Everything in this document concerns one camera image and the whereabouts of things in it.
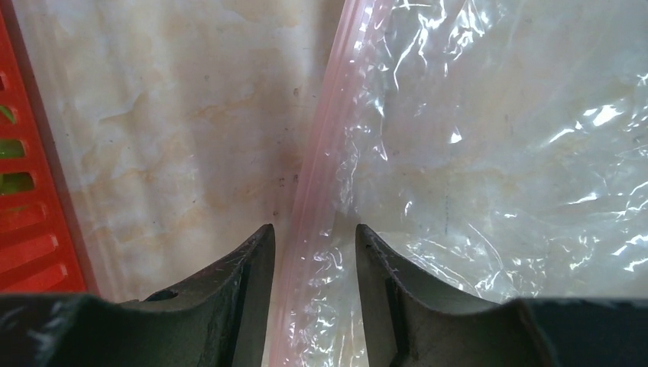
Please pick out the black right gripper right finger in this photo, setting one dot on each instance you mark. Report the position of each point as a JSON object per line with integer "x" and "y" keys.
{"x": 412, "y": 318}

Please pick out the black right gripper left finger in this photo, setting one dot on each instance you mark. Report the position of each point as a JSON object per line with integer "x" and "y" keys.
{"x": 215, "y": 317}

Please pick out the clear zip top bag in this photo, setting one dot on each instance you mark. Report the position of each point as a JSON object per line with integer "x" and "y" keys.
{"x": 499, "y": 145}

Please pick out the red plastic basket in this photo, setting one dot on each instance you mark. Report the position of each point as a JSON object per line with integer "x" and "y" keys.
{"x": 38, "y": 252}

